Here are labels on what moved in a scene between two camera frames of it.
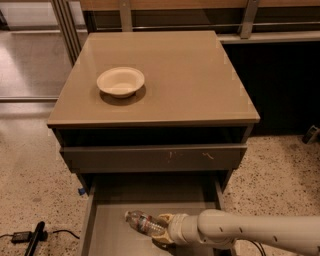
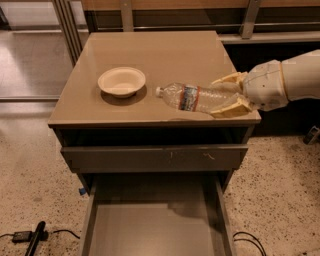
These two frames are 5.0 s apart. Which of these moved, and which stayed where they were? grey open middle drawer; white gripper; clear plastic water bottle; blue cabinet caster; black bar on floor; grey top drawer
Moved: white gripper; clear plastic water bottle
Stayed: grey top drawer; grey open middle drawer; black bar on floor; blue cabinet caster
